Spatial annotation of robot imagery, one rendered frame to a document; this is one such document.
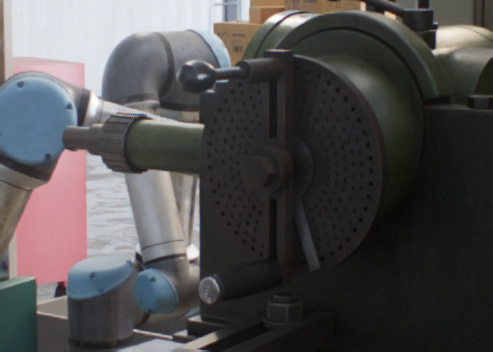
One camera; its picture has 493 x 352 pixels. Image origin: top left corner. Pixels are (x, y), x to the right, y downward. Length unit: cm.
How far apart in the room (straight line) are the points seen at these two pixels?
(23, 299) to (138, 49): 48
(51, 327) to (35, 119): 140
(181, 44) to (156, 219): 32
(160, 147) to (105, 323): 137
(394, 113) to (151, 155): 24
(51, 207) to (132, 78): 315
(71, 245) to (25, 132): 370
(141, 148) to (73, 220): 440
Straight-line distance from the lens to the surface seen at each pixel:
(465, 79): 139
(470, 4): 171
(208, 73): 121
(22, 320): 278
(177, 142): 142
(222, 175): 137
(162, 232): 262
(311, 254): 132
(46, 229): 579
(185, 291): 262
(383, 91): 134
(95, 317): 278
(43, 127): 217
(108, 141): 147
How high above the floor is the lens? 136
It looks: 8 degrees down
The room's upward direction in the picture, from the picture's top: straight up
